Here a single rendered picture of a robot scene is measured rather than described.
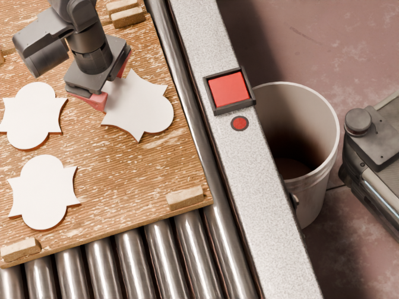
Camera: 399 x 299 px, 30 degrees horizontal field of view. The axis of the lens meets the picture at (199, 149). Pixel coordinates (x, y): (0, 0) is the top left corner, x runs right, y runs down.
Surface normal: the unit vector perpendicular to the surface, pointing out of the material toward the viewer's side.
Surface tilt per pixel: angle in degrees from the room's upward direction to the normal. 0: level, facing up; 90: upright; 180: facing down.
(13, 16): 0
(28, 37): 7
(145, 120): 17
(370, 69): 0
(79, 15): 86
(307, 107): 87
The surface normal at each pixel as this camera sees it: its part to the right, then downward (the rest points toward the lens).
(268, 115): 0.19, 0.81
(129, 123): 0.16, -0.37
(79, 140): -0.11, -0.50
